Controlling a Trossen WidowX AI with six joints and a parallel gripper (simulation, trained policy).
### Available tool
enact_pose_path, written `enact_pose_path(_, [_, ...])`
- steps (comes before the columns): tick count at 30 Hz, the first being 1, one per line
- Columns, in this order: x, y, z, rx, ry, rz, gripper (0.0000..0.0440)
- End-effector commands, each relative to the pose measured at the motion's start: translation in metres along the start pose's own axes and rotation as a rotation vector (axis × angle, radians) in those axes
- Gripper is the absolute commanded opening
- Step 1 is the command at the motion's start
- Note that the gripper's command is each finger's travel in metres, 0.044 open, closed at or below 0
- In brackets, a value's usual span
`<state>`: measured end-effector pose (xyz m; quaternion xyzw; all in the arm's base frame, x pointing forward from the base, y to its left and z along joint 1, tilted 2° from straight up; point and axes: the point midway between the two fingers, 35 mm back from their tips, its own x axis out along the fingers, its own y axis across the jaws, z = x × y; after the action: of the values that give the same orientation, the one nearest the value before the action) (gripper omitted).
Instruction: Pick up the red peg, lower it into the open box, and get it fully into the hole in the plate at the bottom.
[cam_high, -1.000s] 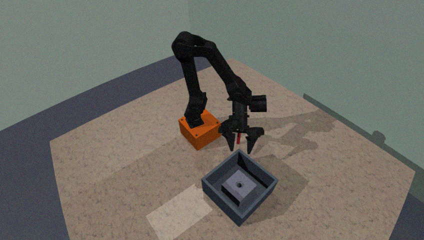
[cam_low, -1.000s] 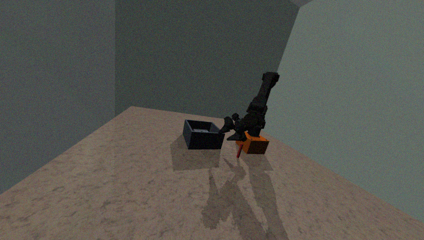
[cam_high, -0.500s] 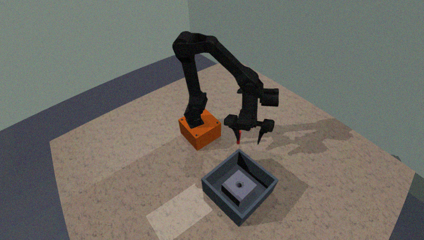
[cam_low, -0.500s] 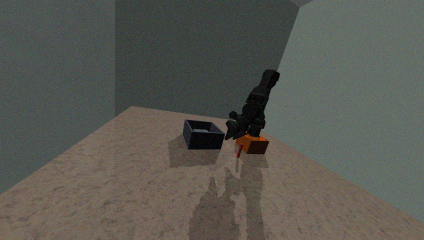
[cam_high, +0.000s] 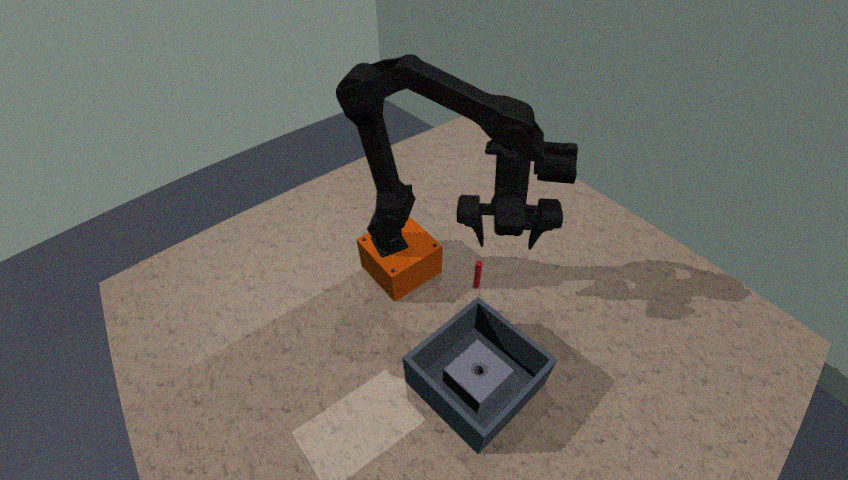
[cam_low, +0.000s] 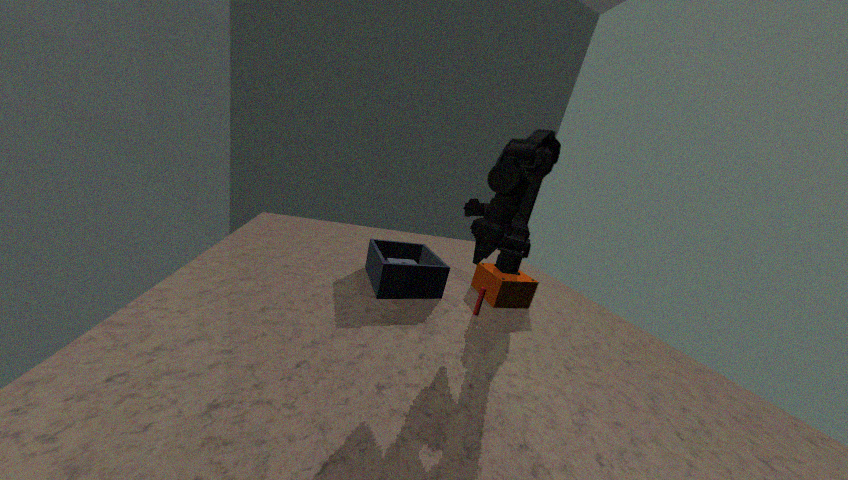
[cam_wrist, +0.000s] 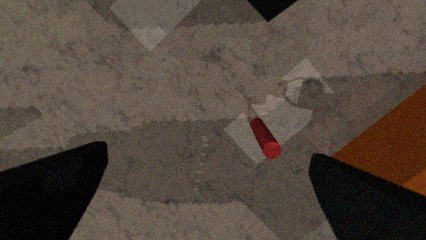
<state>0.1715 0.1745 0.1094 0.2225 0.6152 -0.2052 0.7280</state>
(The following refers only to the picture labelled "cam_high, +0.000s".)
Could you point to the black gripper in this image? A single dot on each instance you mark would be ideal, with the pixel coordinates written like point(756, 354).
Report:
point(470, 211)

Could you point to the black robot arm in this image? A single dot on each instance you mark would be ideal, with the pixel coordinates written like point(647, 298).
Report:
point(516, 139)

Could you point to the dark red peg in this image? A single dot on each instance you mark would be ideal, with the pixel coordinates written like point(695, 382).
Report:
point(478, 272)

